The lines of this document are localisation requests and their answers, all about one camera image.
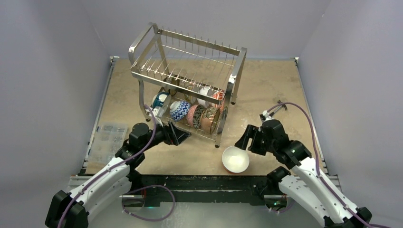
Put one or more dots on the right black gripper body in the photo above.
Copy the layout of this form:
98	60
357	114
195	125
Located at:
252	141

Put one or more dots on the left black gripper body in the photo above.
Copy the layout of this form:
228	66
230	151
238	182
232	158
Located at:
162	136

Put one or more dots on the large plain white bowl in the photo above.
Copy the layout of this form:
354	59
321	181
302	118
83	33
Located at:
235	160

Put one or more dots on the black leaf patterned bowl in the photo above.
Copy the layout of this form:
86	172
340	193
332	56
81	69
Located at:
194	115

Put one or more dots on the brown glazed bowl stack top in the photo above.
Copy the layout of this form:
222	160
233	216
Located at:
209	119

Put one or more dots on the white blue-rimmed bowl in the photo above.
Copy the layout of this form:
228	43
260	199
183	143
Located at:
162	99

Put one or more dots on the orange patterned bowl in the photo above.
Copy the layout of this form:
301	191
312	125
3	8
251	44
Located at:
219	95

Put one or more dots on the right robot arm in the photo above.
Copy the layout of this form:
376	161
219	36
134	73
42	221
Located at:
328	205

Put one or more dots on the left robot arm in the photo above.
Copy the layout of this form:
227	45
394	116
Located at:
78	207

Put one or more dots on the steel two-tier dish rack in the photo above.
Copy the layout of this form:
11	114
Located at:
158	53

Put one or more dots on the small black hammer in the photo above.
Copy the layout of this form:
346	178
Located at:
283	106

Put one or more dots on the clear plastic screw box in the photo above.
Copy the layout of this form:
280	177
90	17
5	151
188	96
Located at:
108	139

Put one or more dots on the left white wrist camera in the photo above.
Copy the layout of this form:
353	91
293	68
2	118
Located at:
157	112

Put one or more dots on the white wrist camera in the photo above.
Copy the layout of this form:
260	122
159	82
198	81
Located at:
157	112
265	116

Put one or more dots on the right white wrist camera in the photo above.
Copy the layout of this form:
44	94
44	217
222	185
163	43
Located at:
265	116

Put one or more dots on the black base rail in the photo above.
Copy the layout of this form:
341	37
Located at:
153	189

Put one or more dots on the aluminium frame rail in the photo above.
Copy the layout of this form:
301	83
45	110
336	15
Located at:
210	183

